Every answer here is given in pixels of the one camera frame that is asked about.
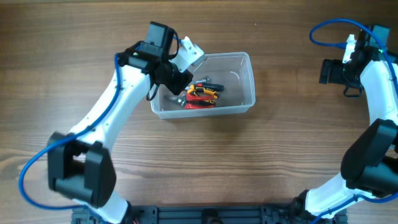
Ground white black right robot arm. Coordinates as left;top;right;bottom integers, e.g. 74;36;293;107
285;19;397;223

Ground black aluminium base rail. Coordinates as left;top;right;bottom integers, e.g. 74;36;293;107
70;202;348;224

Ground black red screwdriver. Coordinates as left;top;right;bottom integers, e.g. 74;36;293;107
193;83;224;91

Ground blue left camera cable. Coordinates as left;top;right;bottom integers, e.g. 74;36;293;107
17;34;184;224

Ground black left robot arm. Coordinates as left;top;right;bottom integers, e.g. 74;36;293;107
47;22;205;223

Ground clear plastic container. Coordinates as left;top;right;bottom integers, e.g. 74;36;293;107
150;52;256;119

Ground red handled cutters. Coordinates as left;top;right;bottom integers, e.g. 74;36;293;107
164;93;219;110

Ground orange black needle-nose pliers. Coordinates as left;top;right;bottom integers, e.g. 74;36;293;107
186;84;220;98

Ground small silver wrench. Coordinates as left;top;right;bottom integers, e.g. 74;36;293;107
190;76;211;85

